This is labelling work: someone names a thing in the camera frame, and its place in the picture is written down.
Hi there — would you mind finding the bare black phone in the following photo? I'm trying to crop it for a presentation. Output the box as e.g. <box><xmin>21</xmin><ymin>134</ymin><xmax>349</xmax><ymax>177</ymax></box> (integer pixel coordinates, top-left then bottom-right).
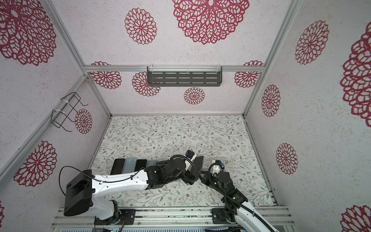
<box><xmin>134</xmin><ymin>159</ymin><xmax>147</xmax><ymax>172</ymax></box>
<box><xmin>191</xmin><ymin>156</ymin><xmax>204</xmax><ymax>176</ymax></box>

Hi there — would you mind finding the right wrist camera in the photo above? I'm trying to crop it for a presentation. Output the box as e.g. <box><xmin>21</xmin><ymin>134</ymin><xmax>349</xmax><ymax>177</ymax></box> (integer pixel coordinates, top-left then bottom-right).
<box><xmin>210</xmin><ymin>160</ymin><xmax>225</xmax><ymax>176</ymax></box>

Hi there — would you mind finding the grey phone case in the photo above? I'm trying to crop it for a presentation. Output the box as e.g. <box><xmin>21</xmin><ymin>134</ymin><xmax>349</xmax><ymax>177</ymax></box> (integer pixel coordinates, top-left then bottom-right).
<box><xmin>146</xmin><ymin>160</ymin><xmax>158</xmax><ymax>168</ymax></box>
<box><xmin>122</xmin><ymin>157</ymin><xmax>137</xmax><ymax>174</ymax></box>

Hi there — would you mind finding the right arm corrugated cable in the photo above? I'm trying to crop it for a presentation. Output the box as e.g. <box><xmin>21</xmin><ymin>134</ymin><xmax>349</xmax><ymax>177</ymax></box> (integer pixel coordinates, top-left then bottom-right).
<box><xmin>207</xmin><ymin>162</ymin><xmax>276</xmax><ymax>232</ymax></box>

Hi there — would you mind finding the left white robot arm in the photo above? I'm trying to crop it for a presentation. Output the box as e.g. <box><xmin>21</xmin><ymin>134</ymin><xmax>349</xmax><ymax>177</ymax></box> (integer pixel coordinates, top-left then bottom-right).
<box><xmin>63</xmin><ymin>155</ymin><xmax>203</xmax><ymax>220</ymax></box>

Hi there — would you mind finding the grey slotted wall shelf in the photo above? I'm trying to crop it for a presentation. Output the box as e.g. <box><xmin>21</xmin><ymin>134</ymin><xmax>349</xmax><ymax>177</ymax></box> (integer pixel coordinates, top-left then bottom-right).
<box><xmin>147</xmin><ymin>66</ymin><xmax>222</xmax><ymax>87</ymax></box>

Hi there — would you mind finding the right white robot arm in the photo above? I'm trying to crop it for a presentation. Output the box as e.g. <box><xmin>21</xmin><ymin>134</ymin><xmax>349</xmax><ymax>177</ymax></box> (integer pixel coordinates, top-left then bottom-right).
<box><xmin>200</xmin><ymin>171</ymin><xmax>278</xmax><ymax>232</ymax></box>

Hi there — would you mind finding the black wire wall basket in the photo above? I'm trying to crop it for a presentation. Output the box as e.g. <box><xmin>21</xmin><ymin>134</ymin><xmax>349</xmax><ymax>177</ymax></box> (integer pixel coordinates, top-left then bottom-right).
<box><xmin>50</xmin><ymin>91</ymin><xmax>88</xmax><ymax>132</ymax></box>

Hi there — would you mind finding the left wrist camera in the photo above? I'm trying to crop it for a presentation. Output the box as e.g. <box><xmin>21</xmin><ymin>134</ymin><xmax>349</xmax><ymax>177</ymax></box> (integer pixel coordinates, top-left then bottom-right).
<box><xmin>185</xmin><ymin>150</ymin><xmax>196</xmax><ymax>170</ymax></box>

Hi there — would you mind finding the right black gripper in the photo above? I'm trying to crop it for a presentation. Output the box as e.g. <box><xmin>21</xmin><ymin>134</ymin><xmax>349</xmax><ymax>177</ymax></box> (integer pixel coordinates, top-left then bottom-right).
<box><xmin>199</xmin><ymin>170</ymin><xmax>227</xmax><ymax>198</ymax></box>

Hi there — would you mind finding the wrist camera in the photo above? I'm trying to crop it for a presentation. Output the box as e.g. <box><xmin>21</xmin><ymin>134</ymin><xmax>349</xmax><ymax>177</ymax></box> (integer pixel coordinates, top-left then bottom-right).
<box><xmin>185</xmin><ymin>150</ymin><xmax>196</xmax><ymax>170</ymax></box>
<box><xmin>210</xmin><ymin>160</ymin><xmax>225</xmax><ymax>176</ymax></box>

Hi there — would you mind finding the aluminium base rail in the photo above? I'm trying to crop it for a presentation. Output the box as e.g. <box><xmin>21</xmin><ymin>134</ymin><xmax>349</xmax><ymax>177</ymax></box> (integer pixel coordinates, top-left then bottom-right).
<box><xmin>50</xmin><ymin>206</ymin><xmax>295</xmax><ymax>229</ymax></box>

